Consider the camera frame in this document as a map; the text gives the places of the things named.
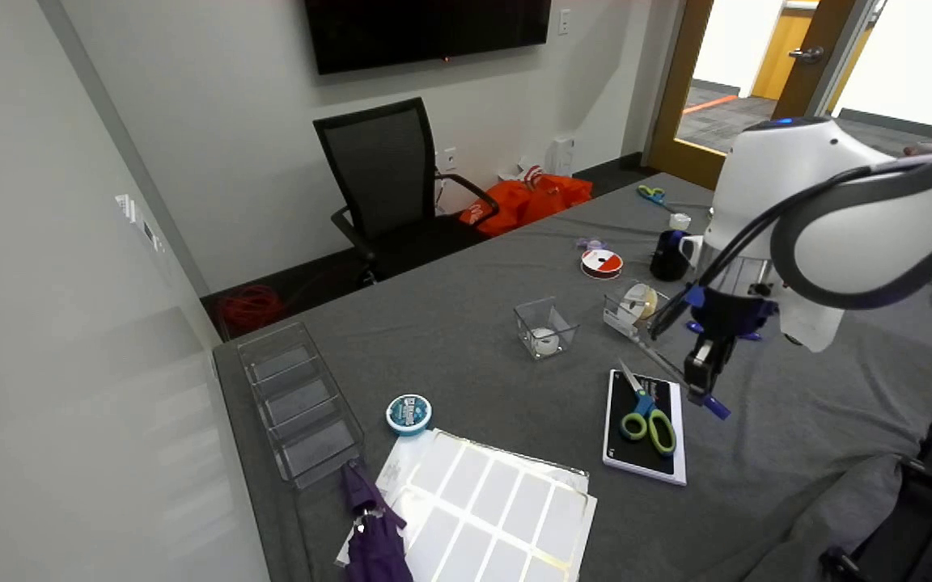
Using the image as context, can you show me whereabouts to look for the red white round tape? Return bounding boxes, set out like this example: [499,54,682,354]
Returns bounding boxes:
[581,241,627,278]

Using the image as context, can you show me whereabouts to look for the black office chair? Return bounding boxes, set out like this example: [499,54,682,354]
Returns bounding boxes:
[310,92,505,283]

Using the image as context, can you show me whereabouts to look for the blue tape roll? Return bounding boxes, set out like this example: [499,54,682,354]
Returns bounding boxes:
[381,392,438,437]

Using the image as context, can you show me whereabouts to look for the clear acrylic tray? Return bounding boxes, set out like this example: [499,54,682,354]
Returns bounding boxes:
[240,333,364,491]

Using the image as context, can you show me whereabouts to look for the black cable hose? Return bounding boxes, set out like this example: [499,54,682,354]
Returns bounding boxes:
[691,137,932,318]

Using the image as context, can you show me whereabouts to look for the white wall outlet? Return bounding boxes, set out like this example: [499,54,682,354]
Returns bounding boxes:
[552,133,582,174]

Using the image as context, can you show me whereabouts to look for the grey table cloth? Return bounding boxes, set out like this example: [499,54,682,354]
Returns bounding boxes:
[211,170,932,582]

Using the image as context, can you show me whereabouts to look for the green blue scissors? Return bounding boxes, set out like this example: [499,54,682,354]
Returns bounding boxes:
[636,181,681,213]

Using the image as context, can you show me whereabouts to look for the book with scissors cover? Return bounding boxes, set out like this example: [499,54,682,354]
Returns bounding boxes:
[599,366,694,487]

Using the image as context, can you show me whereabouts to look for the purple cloth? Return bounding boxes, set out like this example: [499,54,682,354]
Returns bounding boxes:
[335,461,417,582]

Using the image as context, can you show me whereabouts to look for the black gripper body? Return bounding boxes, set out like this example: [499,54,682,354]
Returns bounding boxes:
[682,283,782,350]

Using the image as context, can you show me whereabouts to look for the clear box with white item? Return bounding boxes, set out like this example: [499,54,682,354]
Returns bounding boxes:
[513,295,581,366]

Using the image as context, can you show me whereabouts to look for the blue capped pen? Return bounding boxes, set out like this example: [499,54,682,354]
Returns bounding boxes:
[641,338,732,420]

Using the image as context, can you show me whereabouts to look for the white ice cube tray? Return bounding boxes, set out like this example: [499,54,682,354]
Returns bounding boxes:
[376,428,601,582]

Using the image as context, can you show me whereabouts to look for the orange bag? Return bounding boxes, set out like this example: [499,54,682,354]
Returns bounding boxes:
[457,170,599,240]

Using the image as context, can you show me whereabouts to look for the red cable coil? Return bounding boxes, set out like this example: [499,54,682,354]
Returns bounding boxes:
[217,283,293,338]

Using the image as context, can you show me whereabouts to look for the wooden door frame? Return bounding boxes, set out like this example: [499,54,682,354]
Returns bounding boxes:
[641,0,881,192]

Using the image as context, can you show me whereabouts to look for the black mug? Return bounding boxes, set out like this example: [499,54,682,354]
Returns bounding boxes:
[649,225,700,283]

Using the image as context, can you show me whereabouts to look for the black wall television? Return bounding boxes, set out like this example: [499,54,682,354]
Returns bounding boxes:
[301,0,558,78]

